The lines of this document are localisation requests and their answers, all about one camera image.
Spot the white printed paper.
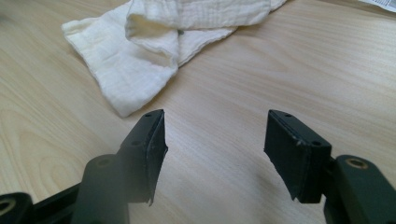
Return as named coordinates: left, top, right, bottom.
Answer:
left=358, top=0, right=396, bottom=13

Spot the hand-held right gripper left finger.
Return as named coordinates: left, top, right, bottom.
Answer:
left=70, top=108, right=169, bottom=224

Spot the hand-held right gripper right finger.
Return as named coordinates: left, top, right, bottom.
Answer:
left=263, top=109, right=396, bottom=224

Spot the white flower-print muslin cloth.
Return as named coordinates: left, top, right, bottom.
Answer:
left=61, top=0, right=288, bottom=119

